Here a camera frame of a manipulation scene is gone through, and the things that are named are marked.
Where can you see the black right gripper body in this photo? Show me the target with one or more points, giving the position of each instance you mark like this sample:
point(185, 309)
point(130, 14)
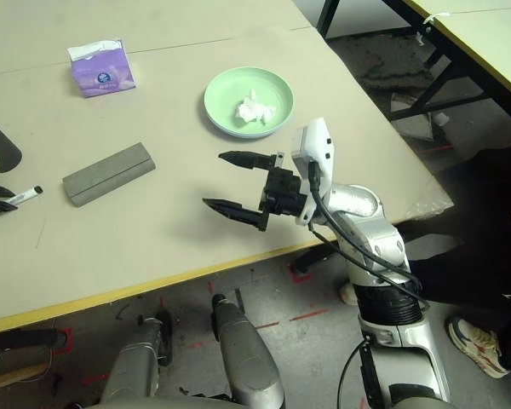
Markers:
point(285, 191)

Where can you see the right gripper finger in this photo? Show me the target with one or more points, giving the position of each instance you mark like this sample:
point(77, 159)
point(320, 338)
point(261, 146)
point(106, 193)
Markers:
point(251, 159)
point(238, 211)

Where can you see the black-capped whiteboard marker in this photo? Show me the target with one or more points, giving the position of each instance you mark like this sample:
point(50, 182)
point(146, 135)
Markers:
point(25, 196)

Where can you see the white tissue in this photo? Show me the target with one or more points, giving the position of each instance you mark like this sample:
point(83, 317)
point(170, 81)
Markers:
point(253, 111)

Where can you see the light green plate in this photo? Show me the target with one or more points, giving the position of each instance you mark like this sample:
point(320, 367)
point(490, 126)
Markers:
point(221, 93)

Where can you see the grey glasses case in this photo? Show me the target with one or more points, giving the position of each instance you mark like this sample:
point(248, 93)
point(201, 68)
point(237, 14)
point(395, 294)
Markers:
point(106, 174)

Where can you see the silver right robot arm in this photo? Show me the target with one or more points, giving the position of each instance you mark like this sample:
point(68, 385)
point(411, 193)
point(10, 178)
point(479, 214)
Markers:
point(374, 238)

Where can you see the black plastic cup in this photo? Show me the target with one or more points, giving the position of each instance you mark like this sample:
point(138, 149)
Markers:
point(4, 153)

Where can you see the white bystander sneaker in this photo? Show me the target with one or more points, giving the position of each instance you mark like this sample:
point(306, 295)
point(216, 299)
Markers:
point(348, 294)

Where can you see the clear plastic bag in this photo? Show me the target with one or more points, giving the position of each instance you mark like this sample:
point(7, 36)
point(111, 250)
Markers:
point(430, 209)

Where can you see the silver robot right leg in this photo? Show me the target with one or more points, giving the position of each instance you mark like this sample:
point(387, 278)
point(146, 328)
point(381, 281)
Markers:
point(247, 358)

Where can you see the silver robot leg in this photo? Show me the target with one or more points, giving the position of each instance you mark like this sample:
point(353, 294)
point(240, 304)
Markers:
point(247, 358)
point(136, 362)

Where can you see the purple tissue pack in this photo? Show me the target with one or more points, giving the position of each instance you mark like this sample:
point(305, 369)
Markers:
point(104, 72)

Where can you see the wooden stick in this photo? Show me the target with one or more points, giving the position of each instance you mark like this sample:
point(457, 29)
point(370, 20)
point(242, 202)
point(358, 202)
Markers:
point(13, 378)

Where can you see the silver robot left leg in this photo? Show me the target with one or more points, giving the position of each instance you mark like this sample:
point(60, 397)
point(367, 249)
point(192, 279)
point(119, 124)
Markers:
point(136, 362)

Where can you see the bystander black clothing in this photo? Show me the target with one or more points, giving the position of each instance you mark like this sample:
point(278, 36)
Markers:
point(485, 238)

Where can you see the grey robot torso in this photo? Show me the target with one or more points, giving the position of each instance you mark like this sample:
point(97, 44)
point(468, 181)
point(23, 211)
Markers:
point(162, 404)

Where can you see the black-framed yellow-edged table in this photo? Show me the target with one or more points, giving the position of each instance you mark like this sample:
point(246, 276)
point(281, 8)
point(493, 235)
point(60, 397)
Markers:
point(464, 42)

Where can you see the white navy red sneaker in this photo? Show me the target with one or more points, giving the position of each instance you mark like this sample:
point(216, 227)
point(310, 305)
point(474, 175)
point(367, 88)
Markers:
point(481, 347)

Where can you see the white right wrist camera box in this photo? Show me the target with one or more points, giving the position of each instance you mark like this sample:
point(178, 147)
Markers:
point(317, 145)

